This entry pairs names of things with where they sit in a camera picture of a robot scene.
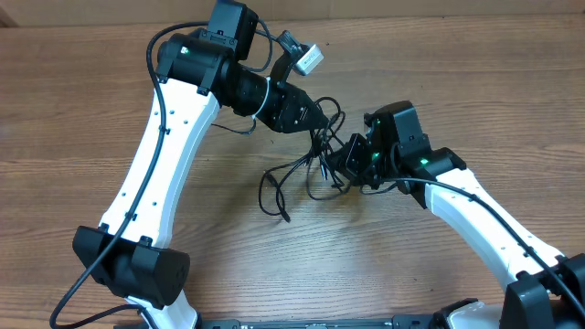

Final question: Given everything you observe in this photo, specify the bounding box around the black usb cable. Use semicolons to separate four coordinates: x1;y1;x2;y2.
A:
258;96;367;224

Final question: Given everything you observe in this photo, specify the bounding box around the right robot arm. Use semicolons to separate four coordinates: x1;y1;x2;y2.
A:
325;101;584;328

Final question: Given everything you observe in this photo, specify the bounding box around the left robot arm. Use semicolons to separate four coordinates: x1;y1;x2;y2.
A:
72;1;327;328

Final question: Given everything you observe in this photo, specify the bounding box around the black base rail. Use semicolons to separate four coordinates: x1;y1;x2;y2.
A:
113;313;452;329

